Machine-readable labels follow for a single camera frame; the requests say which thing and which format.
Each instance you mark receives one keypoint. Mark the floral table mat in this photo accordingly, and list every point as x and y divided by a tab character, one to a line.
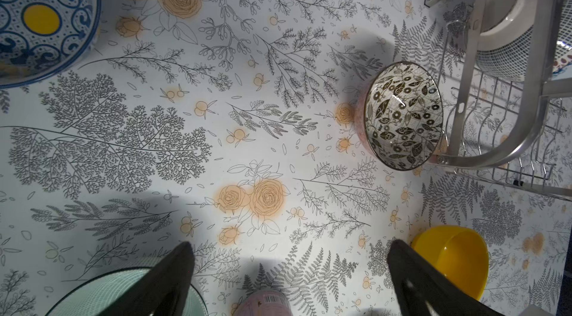
229	124

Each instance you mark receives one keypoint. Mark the dark glass patterned bowl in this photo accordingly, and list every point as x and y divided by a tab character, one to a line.
506	36

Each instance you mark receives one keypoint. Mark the black white leaf bowl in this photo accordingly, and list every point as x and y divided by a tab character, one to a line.
399	116

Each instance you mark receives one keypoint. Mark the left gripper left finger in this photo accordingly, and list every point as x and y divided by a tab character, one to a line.
163	290

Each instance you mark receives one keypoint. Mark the yellow plastic bowl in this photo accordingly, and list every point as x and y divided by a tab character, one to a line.
459	253

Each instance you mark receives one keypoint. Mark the blue yellow patterned plate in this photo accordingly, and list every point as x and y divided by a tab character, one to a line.
42	38

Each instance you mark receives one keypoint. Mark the pale green ceramic bowl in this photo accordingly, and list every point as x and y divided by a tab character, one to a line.
92	297

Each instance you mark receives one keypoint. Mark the white brown dotted bowl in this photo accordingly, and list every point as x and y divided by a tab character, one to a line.
562	60

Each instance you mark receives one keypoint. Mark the stainless steel dish rack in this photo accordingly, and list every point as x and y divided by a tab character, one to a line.
500	131

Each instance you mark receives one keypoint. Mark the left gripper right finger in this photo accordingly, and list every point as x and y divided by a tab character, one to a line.
419	287

